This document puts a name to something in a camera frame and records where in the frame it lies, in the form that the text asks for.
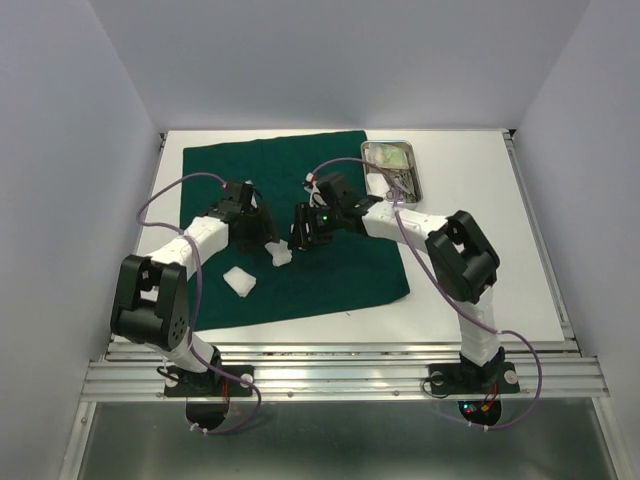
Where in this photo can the green surgical drape cloth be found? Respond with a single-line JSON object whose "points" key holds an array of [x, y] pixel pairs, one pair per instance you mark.
{"points": [[351, 273]]}

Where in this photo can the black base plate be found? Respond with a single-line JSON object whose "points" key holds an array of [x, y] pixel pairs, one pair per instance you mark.
{"points": [[180, 383], [458, 379]]}

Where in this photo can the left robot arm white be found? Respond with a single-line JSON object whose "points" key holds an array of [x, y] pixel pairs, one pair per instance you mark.
{"points": [[151, 302]]}

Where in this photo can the stainless steel tray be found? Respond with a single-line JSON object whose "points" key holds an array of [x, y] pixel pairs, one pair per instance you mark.
{"points": [[405, 184]]}

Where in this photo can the aluminium frame rail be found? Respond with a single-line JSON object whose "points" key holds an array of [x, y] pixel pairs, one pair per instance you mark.
{"points": [[326, 372]]}

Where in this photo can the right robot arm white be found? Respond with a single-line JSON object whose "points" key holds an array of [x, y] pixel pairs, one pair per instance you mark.
{"points": [[455, 252]]}

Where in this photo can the clear bag of swabs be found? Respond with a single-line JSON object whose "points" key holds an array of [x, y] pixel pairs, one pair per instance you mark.
{"points": [[388, 156]]}

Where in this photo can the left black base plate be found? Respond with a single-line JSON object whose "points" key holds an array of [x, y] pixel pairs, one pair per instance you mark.
{"points": [[180, 383]]}

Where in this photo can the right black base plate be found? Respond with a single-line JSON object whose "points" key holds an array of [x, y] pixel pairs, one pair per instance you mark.
{"points": [[458, 379]]}

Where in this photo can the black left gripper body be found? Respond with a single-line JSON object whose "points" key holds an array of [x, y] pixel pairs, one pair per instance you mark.
{"points": [[257, 231]]}

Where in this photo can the white gauze pad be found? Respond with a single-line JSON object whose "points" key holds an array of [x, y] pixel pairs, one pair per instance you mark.
{"points": [[280, 253], [377, 185], [241, 282]]}

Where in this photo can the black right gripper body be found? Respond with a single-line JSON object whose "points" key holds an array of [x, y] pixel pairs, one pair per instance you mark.
{"points": [[322, 219]]}

